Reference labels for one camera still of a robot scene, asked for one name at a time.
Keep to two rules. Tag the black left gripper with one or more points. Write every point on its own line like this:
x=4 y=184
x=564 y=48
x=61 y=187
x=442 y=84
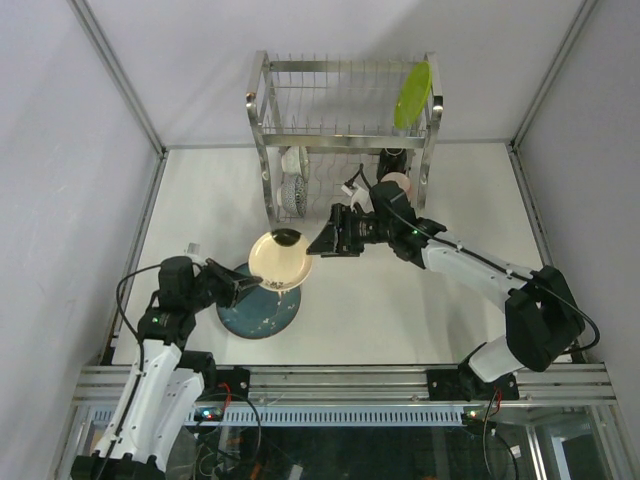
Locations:
x=230 y=285

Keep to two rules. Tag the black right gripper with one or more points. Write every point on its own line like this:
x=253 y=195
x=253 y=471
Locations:
x=338 y=232

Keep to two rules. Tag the cream plate with floral print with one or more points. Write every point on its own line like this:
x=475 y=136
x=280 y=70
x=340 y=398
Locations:
x=280 y=259

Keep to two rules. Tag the dark blue patterned bowl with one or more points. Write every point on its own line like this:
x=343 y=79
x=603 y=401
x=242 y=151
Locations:
x=292 y=195

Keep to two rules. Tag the teal patterned white bowl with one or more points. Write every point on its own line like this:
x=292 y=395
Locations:
x=295 y=161

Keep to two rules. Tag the pink ceramic mug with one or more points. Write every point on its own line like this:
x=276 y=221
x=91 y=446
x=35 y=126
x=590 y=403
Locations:
x=400 y=179

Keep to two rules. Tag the black mug cream inside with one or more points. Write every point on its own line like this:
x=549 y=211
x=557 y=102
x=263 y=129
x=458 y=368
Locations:
x=391 y=160

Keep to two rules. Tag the stainless steel dish rack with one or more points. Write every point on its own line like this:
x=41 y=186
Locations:
x=341 y=112

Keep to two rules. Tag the lime green plate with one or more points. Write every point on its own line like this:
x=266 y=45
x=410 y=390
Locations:
x=413 y=96

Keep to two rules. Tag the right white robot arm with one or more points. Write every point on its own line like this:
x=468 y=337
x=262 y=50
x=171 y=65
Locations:
x=542 y=320

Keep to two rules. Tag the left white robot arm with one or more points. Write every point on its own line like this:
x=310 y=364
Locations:
x=165 y=379

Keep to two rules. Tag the blue glazed ceramic plate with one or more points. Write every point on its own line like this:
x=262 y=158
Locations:
x=261 y=313

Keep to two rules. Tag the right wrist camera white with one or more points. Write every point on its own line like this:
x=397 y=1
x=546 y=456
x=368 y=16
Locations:
x=358 y=196

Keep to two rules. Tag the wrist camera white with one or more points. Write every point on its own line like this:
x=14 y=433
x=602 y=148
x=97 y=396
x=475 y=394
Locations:
x=193 y=250
x=358 y=196

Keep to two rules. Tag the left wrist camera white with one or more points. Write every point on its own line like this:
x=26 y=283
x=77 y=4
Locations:
x=193 y=250

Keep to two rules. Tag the aluminium front rail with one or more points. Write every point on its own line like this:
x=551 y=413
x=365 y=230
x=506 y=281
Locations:
x=563 y=384

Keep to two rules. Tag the perforated cable tray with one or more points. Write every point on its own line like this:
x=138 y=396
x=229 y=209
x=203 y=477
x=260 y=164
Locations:
x=336 y=416

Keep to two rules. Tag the aluminium frame post left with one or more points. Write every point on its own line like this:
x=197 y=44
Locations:
x=106 y=53

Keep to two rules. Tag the aluminium frame post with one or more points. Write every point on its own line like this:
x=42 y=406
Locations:
x=561 y=55
x=106 y=53

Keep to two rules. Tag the aluminium frame post right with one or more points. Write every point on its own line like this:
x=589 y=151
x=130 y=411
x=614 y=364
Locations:
x=561 y=55

